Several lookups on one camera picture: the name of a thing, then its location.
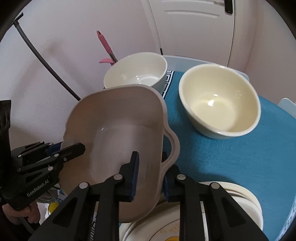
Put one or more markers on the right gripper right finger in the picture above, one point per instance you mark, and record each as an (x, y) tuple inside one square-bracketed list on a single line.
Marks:
[(207, 212)]

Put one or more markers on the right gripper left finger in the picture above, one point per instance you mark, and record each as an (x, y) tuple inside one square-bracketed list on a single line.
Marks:
[(92, 211)]

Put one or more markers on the pink plastic handled bowl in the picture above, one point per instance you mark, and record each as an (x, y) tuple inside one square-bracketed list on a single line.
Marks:
[(112, 124)]

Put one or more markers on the cream yellow bowl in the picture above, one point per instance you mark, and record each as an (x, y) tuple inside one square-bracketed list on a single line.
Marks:
[(220, 103)]

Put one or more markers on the white ceramic bowl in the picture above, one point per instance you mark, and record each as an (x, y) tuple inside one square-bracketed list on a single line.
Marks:
[(145, 68)]

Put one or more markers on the large yellow cartoon plate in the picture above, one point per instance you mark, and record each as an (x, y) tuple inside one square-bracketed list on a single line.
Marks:
[(246, 199)]

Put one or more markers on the white duck print plate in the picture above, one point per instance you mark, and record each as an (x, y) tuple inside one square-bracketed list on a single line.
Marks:
[(163, 223)]

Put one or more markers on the person's left hand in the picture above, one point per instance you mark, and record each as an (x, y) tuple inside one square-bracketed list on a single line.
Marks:
[(31, 212)]

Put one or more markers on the teal blue tablecloth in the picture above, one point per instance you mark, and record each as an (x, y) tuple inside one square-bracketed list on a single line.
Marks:
[(262, 161)]

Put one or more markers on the black curved rack pole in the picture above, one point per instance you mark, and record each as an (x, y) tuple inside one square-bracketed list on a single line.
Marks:
[(32, 48)]

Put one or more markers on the white door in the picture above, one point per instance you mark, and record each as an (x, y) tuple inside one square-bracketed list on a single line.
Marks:
[(193, 29)]

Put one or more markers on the pink handled broom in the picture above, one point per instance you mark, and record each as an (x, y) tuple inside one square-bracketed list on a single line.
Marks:
[(112, 59)]

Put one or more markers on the black door handle lock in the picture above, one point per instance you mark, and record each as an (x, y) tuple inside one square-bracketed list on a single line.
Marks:
[(228, 4)]

